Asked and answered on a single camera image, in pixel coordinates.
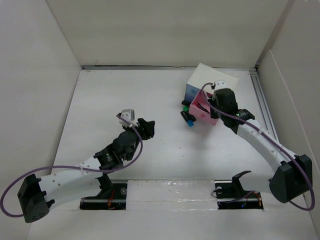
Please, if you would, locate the red clear pen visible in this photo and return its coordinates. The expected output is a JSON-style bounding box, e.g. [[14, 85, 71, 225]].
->
[[195, 101, 209, 113]]

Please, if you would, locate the pink drawer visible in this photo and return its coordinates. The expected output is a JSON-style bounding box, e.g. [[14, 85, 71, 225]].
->
[[189, 91, 218, 126]]

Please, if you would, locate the white drawer organizer cabinet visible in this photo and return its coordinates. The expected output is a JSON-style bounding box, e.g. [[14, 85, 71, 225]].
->
[[186, 63, 239, 90]]

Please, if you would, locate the blue cap black marker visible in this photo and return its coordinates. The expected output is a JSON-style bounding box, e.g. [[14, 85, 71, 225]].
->
[[180, 110, 196, 127]]

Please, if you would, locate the green cap black marker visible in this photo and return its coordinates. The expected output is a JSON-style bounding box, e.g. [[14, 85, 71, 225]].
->
[[182, 106, 189, 112]]

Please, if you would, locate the pink cap black marker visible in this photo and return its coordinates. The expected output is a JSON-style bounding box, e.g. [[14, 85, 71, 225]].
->
[[181, 100, 191, 107]]

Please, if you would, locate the light blue drawer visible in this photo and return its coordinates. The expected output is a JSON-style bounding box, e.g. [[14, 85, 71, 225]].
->
[[185, 83, 200, 97]]

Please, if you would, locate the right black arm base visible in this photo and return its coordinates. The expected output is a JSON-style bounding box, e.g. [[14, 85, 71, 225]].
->
[[211, 170, 264, 210]]

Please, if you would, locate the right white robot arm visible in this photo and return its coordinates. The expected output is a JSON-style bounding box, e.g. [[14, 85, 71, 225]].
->
[[209, 88, 316, 211]]

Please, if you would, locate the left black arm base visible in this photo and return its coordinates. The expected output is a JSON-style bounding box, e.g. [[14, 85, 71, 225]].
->
[[79, 180, 128, 211]]

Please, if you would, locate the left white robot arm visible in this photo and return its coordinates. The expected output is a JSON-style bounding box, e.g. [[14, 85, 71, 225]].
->
[[17, 117, 156, 223]]

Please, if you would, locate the lower left purple drawer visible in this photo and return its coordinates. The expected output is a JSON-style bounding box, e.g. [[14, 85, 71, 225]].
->
[[184, 93, 196, 104]]

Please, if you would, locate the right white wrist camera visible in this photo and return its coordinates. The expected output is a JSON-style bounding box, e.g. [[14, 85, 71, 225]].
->
[[211, 80, 227, 91]]

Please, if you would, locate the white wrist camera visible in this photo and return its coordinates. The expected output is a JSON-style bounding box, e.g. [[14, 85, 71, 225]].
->
[[211, 80, 227, 91], [118, 109, 136, 125]]

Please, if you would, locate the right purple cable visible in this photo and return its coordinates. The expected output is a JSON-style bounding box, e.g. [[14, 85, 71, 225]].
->
[[199, 82, 315, 212]]

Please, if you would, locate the purple cable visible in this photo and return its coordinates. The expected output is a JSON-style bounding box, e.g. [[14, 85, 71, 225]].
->
[[0, 113, 144, 217], [199, 82, 315, 212]]

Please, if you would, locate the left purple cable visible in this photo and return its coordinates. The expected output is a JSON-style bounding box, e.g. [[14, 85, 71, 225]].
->
[[0, 113, 144, 217]]

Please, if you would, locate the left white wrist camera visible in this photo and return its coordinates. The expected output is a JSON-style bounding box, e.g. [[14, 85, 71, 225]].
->
[[118, 109, 136, 125]]

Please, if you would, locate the metal rail right edge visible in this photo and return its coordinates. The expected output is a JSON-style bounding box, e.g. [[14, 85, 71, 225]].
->
[[249, 69, 284, 148]]

